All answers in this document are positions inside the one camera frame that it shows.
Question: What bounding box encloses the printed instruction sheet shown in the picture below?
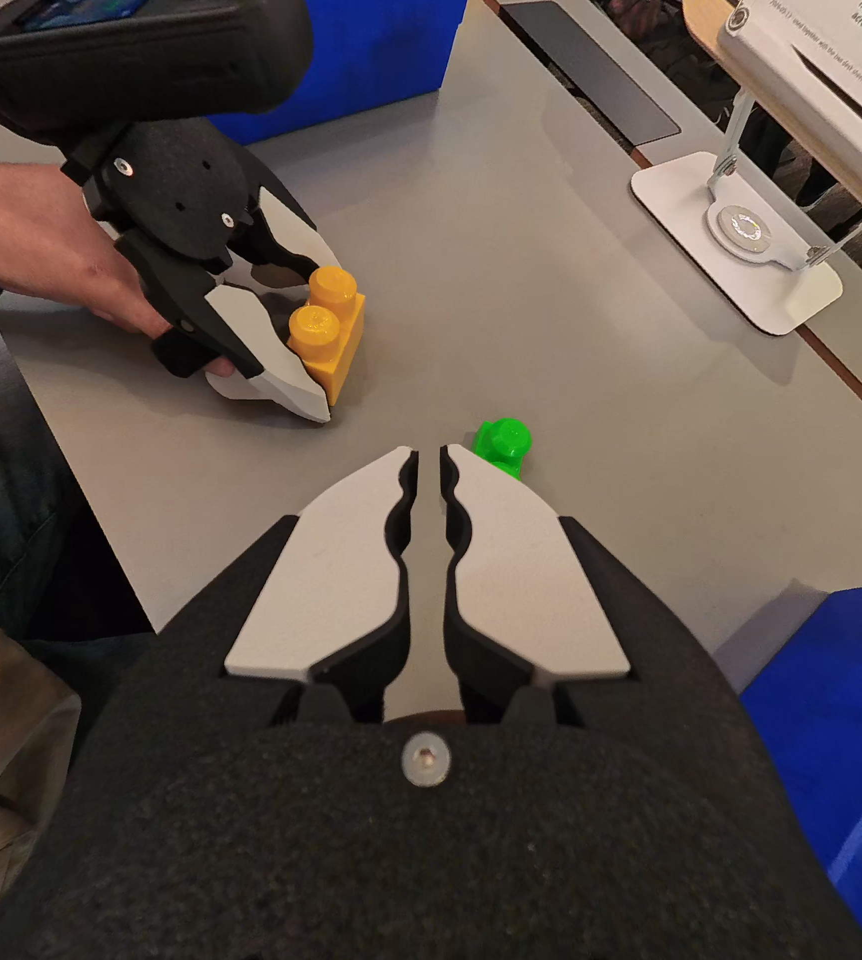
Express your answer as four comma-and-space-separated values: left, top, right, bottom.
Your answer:
719, 0, 862, 234

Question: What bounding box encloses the person's jeans leg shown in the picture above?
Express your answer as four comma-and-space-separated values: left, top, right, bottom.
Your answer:
0, 330, 156, 691

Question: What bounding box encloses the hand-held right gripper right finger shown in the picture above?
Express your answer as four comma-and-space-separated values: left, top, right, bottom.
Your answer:
440, 444, 636, 685

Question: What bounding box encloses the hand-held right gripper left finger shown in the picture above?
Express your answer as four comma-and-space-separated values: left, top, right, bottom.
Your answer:
223, 446, 420, 681

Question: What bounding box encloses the black flat panel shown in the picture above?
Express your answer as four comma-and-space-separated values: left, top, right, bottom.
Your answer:
497, 0, 684, 148

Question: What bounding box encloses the green mega block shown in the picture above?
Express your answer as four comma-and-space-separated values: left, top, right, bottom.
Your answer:
472, 416, 535, 483

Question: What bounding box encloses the blue storage bin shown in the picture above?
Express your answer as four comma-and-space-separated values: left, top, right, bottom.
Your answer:
740, 581, 862, 960
206, 0, 471, 148

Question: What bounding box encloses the person's left hand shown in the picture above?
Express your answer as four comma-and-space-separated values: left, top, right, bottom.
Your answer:
0, 158, 240, 379

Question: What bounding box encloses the orange mega block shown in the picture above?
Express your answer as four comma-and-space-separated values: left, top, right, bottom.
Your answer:
286, 305, 354, 408
308, 266, 369, 354

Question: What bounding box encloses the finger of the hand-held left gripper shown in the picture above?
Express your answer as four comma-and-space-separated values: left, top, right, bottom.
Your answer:
203, 278, 336, 427
254, 183, 325, 279

